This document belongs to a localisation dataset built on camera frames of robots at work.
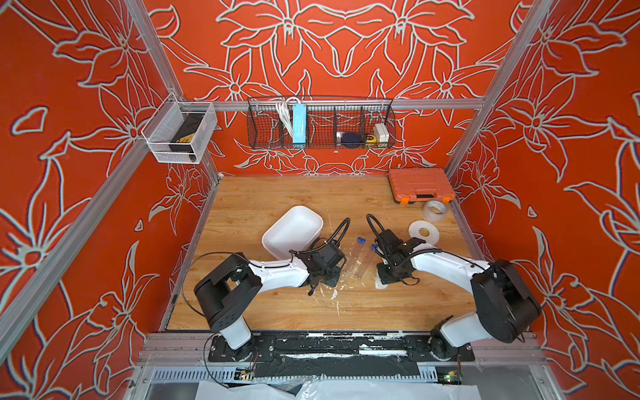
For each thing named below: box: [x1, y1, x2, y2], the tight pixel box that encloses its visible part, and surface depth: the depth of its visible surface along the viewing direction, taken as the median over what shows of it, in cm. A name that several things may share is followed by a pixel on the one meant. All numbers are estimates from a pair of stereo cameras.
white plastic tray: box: [261, 205, 324, 260], surface depth 102 cm
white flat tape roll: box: [408, 220, 440, 246], surface depth 102 cm
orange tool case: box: [387, 167, 456, 205], surface depth 110 cm
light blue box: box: [292, 103, 307, 145], surface depth 92 cm
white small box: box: [374, 123, 390, 143], surface depth 94 cm
